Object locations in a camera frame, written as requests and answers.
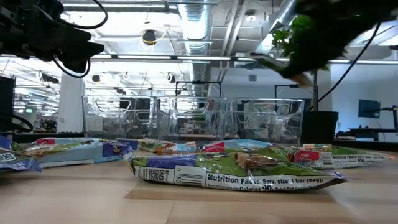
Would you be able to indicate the black plant pot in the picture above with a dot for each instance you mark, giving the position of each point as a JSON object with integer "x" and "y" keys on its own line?
{"x": 320, "y": 129}

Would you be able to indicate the green leafy plant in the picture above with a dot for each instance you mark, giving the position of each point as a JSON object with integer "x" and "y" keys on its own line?
{"x": 292, "y": 34}

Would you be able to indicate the green exit sign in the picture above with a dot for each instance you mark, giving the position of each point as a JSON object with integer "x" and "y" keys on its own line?
{"x": 29, "y": 110}

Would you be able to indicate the silver slanted duct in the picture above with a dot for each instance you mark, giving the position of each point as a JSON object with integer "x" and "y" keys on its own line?
{"x": 281, "y": 14}

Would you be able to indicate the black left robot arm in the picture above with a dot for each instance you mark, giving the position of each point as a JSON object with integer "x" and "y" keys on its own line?
{"x": 25, "y": 3}

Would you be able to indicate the black ceiling spotlight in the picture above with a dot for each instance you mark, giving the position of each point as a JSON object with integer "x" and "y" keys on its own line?
{"x": 171, "y": 78}
{"x": 96, "y": 78}

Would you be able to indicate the round ceiling lamp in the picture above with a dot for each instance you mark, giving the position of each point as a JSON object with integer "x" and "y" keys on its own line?
{"x": 250, "y": 17}

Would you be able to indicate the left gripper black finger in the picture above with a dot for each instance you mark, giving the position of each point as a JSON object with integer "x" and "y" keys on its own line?
{"x": 90, "y": 50}
{"x": 77, "y": 65}

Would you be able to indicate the blue green granola bar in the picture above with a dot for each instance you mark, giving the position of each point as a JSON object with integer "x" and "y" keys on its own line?
{"x": 15, "y": 163}

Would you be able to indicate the long ceiling light rail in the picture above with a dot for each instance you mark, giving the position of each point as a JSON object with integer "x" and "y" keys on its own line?
{"x": 143, "y": 57}

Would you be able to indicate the orange tan granola bar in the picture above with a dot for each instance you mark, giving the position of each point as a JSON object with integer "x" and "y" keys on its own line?
{"x": 174, "y": 148}

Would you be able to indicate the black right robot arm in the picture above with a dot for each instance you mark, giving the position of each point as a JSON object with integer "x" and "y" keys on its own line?
{"x": 385, "y": 7}

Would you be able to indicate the white building column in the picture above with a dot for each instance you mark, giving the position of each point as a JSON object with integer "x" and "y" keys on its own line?
{"x": 71, "y": 105}

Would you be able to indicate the blue wall monitor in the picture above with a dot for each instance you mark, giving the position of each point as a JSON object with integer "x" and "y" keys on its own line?
{"x": 369, "y": 109}

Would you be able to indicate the dark blue granola bar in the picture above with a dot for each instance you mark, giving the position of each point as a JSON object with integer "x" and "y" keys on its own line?
{"x": 129, "y": 143}

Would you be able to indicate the black desk with stand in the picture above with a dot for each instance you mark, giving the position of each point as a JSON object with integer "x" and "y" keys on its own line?
{"x": 395, "y": 118}

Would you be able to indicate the green purple granola bar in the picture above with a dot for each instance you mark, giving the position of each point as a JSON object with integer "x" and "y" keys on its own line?
{"x": 233, "y": 168}

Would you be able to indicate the black ceiling device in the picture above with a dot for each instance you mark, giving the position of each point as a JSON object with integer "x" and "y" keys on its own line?
{"x": 149, "y": 37}

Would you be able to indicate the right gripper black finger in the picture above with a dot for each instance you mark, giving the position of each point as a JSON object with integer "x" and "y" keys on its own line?
{"x": 298, "y": 71}

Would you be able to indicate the silver ventilation duct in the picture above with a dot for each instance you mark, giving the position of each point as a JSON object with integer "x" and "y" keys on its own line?
{"x": 194, "y": 28}

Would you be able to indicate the clear plastic bin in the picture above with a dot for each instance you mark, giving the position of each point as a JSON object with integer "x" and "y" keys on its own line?
{"x": 248, "y": 130}
{"x": 93, "y": 124}
{"x": 168, "y": 130}

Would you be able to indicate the black rectangular stand frame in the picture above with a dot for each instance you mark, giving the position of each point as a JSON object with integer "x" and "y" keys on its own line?
{"x": 286, "y": 85}

